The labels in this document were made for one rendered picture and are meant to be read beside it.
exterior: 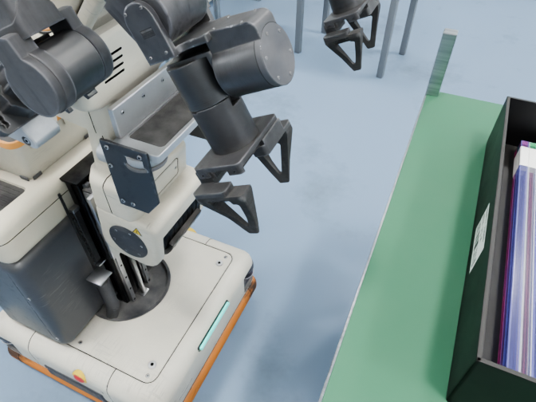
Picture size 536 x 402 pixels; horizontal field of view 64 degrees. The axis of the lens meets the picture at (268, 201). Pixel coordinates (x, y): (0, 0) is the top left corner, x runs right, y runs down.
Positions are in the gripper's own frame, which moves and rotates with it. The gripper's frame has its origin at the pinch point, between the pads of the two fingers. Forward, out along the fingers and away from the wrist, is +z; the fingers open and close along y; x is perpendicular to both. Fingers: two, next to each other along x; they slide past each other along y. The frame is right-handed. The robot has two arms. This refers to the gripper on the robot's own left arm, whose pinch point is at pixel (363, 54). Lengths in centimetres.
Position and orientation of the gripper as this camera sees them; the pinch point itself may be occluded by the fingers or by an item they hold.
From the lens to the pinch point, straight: 88.0
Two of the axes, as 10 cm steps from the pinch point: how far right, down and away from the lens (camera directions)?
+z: 4.1, 7.6, 5.1
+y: 4.2, -6.5, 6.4
